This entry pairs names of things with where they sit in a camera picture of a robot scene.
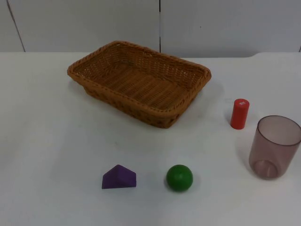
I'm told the brown wicker basket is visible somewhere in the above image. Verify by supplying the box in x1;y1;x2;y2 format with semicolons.
67;40;212;129

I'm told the purple triangular block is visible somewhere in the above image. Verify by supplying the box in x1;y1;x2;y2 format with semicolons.
101;164;137;190

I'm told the red cylinder block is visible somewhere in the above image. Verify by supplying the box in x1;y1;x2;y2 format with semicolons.
230;98;250;130

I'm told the green ball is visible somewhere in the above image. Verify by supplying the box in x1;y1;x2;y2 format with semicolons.
166;164;194;192

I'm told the clear cup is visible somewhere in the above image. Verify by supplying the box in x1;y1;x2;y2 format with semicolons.
249;115;301;181

